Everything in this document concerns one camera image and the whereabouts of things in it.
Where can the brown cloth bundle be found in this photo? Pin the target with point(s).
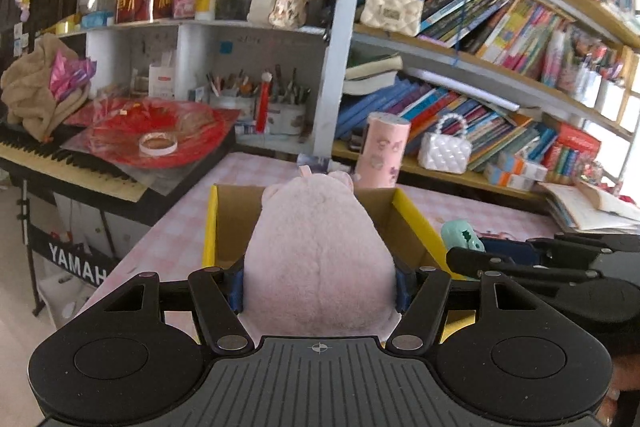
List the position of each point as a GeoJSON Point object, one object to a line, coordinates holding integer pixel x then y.
{"type": "Point", "coordinates": [30, 92]}

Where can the white box red label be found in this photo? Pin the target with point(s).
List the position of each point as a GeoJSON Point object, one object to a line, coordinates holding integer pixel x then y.
{"type": "Point", "coordinates": [162, 82]}

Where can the yellow cardboard box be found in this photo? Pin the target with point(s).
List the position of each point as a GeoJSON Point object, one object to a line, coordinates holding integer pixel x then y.
{"type": "Point", "coordinates": [415, 227]}

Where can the thick red books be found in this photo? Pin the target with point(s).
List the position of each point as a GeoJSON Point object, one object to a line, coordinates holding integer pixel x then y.
{"type": "Point", "coordinates": [570, 152]}

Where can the black keyboard stand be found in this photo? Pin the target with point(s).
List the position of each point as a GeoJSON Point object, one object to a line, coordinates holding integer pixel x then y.
{"type": "Point", "coordinates": [75, 257]}

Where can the slanted row of colourful books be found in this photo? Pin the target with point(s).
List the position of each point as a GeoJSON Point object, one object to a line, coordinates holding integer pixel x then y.
{"type": "Point", "coordinates": [500, 27]}

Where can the row of marker pen cups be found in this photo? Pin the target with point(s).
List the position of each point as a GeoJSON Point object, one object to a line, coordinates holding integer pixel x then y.
{"type": "Point", "coordinates": [600, 77]}

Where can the pink cylinder container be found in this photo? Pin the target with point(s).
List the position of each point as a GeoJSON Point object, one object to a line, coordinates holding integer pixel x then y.
{"type": "Point", "coordinates": [380, 152]}

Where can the white wooden bookshelf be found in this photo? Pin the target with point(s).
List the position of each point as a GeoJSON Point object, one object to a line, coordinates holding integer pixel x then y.
{"type": "Point", "coordinates": [335, 72]}

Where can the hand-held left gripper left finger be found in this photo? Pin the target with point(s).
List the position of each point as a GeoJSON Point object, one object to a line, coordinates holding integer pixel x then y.
{"type": "Point", "coordinates": [236, 292]}

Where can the pink foil wrapper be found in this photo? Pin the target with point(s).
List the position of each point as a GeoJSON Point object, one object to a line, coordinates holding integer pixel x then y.
{"type": "Point", "coordinates": [70, 74]}

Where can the small pink box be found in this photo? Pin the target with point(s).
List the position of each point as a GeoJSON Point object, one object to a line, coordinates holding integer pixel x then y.
{"type": "Point", "coordinates": [185, 2]}

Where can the pale pink plush toy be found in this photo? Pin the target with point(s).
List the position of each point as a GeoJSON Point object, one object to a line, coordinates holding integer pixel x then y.
{"type": "Point", "coordinates": [320, 257]}

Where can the blue flat box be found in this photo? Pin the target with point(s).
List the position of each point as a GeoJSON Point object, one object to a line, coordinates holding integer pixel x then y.
{"type": "Point", "coordinates": [97, 19]}

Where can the cream quilted handbag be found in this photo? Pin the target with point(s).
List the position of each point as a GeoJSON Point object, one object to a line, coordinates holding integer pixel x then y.
{"type": "Point", "coordinates": [392, 9]}

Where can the white quilted pearl handbag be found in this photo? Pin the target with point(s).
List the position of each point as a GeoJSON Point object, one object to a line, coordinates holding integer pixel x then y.
{"type": "Point", "coordinates": [445, 152]}

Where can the white pen holders with brushes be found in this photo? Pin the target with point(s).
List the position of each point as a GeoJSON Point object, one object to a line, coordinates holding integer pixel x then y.
{"type": "Point", "coordinates": [285, 114]}

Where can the red plastic wrapped package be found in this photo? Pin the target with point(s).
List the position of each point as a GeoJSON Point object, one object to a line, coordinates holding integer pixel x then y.
{"type": "Point", "coordinates": [190, 122]}

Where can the orange white small carton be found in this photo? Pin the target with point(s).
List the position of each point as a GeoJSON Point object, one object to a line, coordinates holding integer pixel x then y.
{"type": "Point", "coordinates": [522, 167]}
{"type": "Point", "coordinates": [505, 179]}

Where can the stack of papers and notebooks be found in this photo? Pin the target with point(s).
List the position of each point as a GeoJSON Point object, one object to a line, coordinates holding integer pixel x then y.
{"type": "Point", "coordinates": [590, 207]}

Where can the red figure pen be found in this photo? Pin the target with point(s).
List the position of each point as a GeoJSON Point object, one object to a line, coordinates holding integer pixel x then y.
{"type": "Point", "coordinates": [264, 107]}

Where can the white tape roll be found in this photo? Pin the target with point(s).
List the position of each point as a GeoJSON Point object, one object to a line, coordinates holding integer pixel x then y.
{"type": "Point", "coordinates": [158, 144]}

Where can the lying thick books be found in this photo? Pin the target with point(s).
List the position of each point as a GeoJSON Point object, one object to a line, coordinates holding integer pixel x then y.
{"type": "Point", "coordinates": [372, 74]}

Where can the small hanging pastel doll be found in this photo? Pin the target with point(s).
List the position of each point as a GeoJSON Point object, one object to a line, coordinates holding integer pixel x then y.
{"type": "Point", "coordinates": [23, 4]}

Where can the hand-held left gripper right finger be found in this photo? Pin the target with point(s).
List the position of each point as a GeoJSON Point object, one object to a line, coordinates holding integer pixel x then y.
{"type": "Point", "coordinates": [402, 292]}

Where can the pink checked tablecloth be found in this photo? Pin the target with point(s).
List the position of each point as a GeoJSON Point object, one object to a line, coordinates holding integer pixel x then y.
{"type": "Point", "coordinates": [165, 227]}

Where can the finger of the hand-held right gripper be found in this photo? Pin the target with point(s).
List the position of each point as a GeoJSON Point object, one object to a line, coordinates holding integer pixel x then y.
{"type": "Point", "coordinates": [510, 249]}
{"type": "Point", "coordinates": [525, 269]}

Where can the teal plastic toy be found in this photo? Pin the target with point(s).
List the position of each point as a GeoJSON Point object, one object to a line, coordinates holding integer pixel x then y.
{"type": "Point", "coordinates": [462, 239]}

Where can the long row of blue books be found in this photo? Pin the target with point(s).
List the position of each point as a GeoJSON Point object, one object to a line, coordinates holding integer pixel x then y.
{"type": "Point", "coordinates": [440, 112]}

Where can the black electric piano keyboard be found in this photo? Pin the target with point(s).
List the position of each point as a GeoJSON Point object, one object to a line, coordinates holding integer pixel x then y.
{"type": "Point", "coordinates": [75, 167]}

